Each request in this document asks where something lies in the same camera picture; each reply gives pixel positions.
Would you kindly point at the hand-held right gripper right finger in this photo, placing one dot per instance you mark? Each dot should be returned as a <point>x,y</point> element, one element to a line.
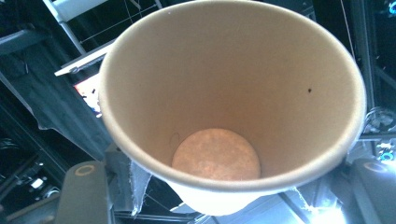
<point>333,186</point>

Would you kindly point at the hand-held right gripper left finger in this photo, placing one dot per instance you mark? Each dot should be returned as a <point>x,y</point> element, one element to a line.
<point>124,183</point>

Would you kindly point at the beige paper cup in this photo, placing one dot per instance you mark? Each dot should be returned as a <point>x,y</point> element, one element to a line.
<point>230,87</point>

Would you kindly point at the lit monitor screen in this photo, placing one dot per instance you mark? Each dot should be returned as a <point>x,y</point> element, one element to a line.
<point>91,93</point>

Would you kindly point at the dark curtain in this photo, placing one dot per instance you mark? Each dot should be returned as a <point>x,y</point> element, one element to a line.
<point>56,102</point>

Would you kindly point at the white metal frame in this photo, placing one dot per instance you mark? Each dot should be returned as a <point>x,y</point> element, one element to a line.
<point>77,62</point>

